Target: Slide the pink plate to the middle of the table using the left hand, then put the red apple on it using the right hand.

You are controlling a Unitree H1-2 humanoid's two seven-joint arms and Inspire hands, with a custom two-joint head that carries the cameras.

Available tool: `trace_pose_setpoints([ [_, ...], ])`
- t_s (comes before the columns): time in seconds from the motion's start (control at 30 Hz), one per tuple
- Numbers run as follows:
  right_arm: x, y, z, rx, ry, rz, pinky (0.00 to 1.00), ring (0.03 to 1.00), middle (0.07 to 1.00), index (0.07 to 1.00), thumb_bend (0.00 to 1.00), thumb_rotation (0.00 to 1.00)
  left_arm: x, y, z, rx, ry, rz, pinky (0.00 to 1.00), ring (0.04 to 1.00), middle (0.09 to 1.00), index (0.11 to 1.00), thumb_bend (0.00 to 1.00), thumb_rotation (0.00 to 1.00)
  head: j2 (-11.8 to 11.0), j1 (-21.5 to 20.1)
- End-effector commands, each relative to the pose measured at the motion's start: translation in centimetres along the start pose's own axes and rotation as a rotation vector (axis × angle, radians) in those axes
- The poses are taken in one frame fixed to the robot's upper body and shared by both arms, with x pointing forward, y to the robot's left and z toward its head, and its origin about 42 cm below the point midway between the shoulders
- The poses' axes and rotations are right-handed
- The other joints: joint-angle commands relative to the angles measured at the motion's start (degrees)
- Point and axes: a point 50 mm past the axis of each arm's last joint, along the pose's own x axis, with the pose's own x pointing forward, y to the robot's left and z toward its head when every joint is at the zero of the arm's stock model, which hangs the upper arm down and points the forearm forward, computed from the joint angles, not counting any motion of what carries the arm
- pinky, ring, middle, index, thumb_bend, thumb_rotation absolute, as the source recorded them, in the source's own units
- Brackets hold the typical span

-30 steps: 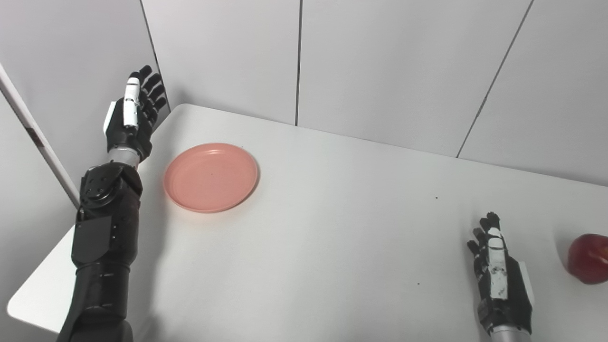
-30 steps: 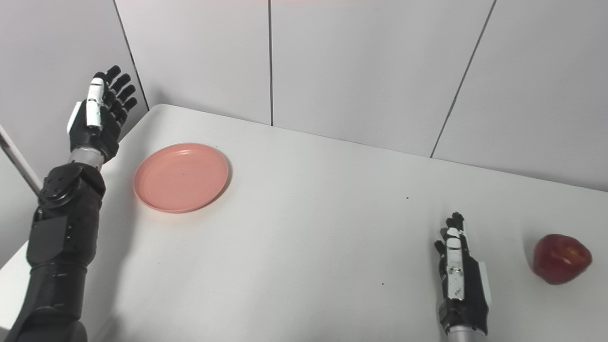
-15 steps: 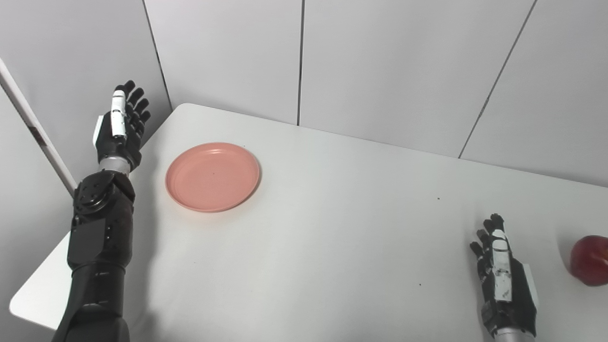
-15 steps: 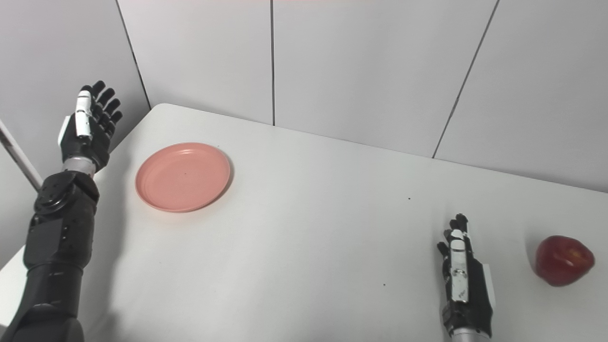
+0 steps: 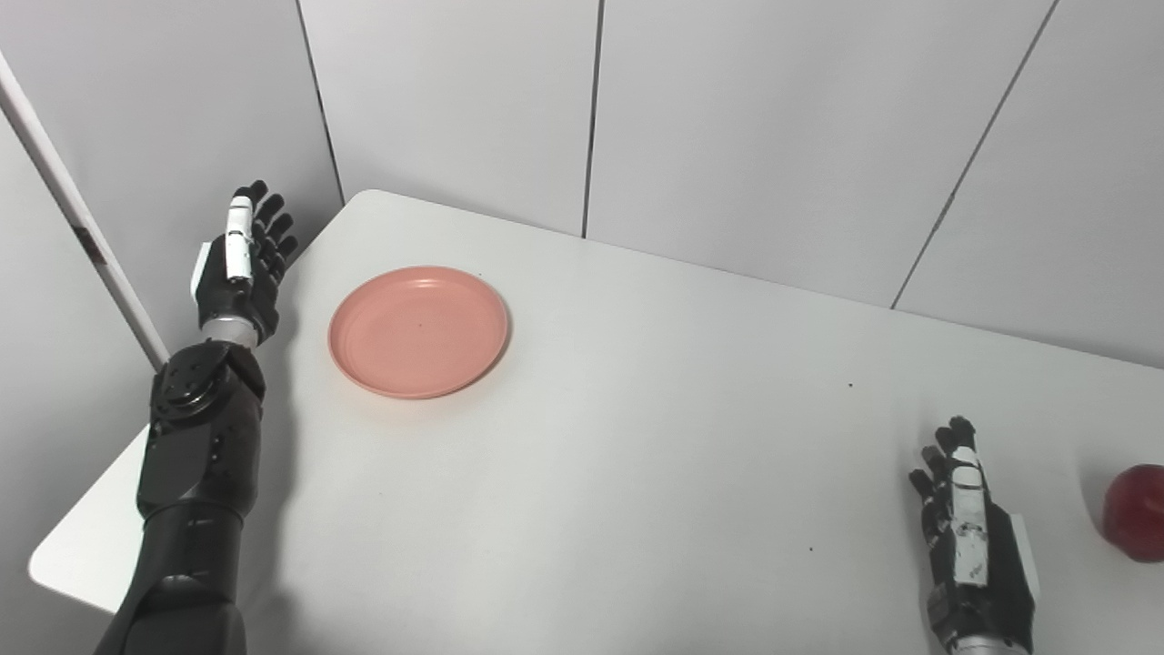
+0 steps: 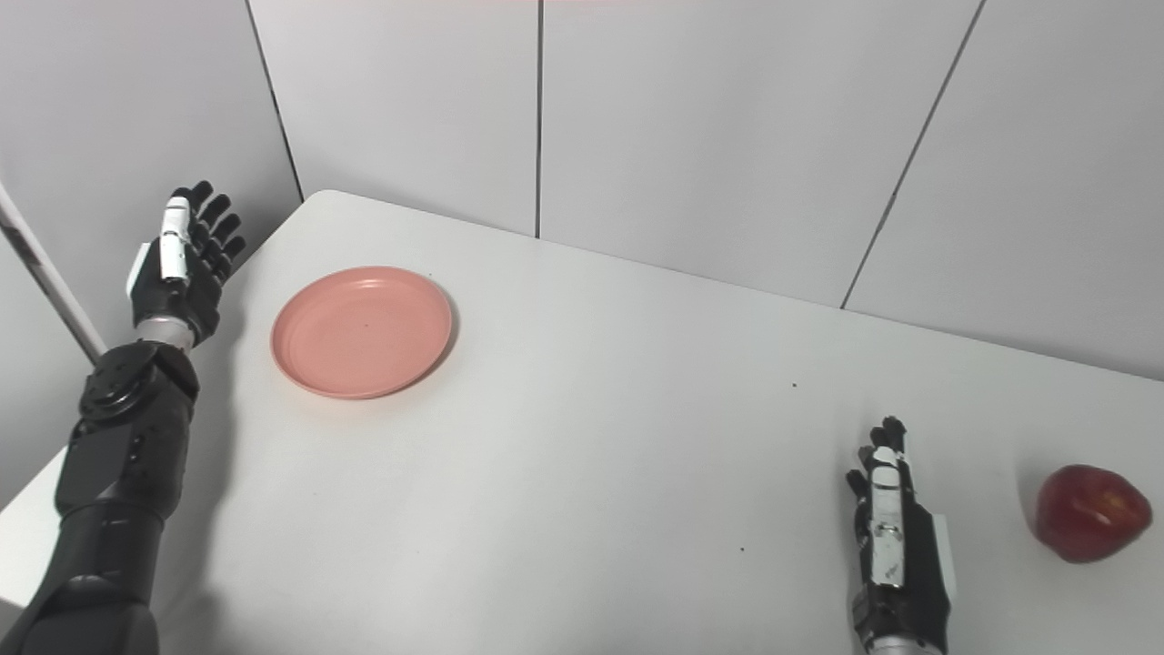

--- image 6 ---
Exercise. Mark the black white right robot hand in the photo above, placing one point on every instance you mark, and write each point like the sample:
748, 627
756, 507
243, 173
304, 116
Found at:
918, 582

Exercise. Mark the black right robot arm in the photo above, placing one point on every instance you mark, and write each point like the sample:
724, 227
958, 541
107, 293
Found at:
900, 649

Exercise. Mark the red apple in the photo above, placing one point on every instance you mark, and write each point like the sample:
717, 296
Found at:
1091, 514

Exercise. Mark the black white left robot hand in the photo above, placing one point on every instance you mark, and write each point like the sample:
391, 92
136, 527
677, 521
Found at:
191, 291

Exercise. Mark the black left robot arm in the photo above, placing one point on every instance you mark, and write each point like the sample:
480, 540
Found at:
118, 455

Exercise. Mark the pink round plate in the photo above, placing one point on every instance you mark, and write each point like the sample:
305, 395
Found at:
359, 332

